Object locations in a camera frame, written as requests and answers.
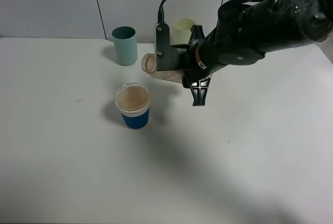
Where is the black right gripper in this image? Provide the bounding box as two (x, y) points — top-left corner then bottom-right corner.
(180, 24), (216, 106)

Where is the clear plastic drink bottle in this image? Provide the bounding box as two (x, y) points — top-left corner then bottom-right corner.
(141, 53), (183, 83)

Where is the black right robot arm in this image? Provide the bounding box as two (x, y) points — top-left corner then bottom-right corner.
(183, 0), (332, 106)

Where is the pale green plastic cup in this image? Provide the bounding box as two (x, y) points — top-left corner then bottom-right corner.
(172, 18), (196, 44)

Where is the teal plastic cup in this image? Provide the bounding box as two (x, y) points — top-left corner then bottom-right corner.
(112, 26), (138, 66)

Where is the blue sleeved paper cup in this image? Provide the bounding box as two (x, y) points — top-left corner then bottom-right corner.
(115, 83), (150, 130)

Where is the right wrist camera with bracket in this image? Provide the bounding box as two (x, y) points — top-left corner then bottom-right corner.
(155, 23), (189, 71)

